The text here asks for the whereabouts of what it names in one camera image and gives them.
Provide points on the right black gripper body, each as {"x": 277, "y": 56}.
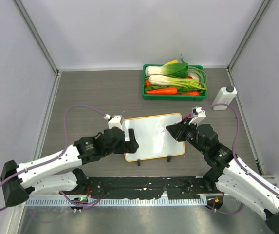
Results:
{"x": 191, "y": 133}

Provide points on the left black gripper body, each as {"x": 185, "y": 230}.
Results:
{"x": 120, "y": 148}

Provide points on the small orange-framed whiteboard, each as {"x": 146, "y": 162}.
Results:
{"x": 152, "y": 137}

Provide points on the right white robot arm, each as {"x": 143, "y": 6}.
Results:
{"x": 229, "y": 174}

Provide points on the small orange carrot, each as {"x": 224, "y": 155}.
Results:
{"x": 192, "y": 93}

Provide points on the large orange carrot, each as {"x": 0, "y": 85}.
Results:
{"x": 163, "y": 91}

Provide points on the white bottle grey cap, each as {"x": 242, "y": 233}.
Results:
{"x": 225, "y": 95}

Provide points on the green plastic crate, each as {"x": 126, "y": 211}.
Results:
{"x": 180, "y": 96}

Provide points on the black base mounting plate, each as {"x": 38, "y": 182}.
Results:
{"x": 147, "y": 188}

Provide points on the lower bok choy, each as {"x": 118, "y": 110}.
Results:
{"x": 179, "y": 82}

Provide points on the bok choy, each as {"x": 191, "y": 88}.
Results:
{"x": 179, "y": 82}
{"x": 179, "y": 70}

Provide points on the green long beans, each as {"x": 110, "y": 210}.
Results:
{"x": 199, "y": 75}

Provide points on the upper bok choy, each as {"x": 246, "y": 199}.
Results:
{"x": 179, "y": 70}

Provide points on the yellow pepper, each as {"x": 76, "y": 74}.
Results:
{"x": 171, "y": 62}

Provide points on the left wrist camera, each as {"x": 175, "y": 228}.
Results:
{"x": 116, "y": 121}

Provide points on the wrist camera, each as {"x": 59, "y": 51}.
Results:
{"x": 116, "y": 121}
{"x": 197, "y": 115}

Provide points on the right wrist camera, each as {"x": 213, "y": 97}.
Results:
{"x": 197, "y": 115}

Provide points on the white slotted cable duct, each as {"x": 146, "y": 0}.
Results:
{"x": 163, "y": 201}

